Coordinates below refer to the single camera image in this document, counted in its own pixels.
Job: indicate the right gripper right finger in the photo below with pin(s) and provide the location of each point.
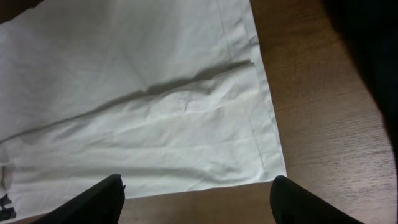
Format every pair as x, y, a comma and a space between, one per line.
293, 204

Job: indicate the white polo shirt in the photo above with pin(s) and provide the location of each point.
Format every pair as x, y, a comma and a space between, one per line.
170, 95

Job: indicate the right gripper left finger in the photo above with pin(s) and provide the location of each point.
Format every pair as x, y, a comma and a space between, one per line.
100, 204

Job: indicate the black garment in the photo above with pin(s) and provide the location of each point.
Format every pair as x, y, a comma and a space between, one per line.
369, 29

